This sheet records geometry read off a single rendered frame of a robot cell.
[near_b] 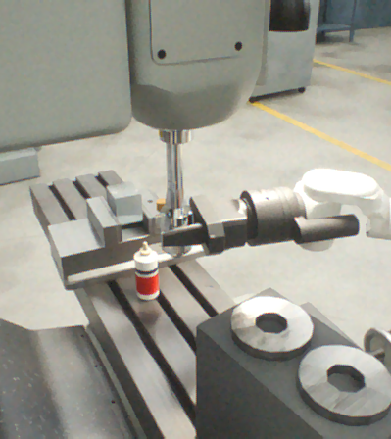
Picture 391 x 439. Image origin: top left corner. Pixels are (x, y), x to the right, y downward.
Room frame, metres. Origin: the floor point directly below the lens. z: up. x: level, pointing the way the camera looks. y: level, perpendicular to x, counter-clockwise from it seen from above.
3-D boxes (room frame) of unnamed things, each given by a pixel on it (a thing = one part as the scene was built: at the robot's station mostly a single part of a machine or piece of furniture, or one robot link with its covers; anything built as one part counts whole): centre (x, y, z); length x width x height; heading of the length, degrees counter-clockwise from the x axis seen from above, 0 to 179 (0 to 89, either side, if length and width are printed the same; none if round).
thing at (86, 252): (0.88, 0.11, 1.01); 0.35 x 0.15 x 0.11; 115
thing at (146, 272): (0.73, 0.08, 1.01); 0.04 x 0.04 x 0.11
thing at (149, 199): (0.89, 0.08, 1.04); 0.12 x 0.06 x 0.04; 25
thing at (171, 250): (0.65, 0.02, 1.13); 0.05 x 0.05 x 0.06
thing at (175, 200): (0.65, 0.02, 1.23); 0.03 x 0.03 x 0.11
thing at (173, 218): (0.65, 0.02, 1.17); 0.05 x 0.05 x 0.01
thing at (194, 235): (0.62, 0.01, 1.14); 0.06 x 0.02 x 0.03; 104
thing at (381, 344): (0.88, -0.42, 0.65); 0.16 x 0.12 x 0.12; 117
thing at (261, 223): (0.67, -0.07, 1.14); 0.13 x 0.12 x 0.10; 14
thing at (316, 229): (0.69, -0.18, 1.13); 0.11 x 0.11 x 0.11; 14
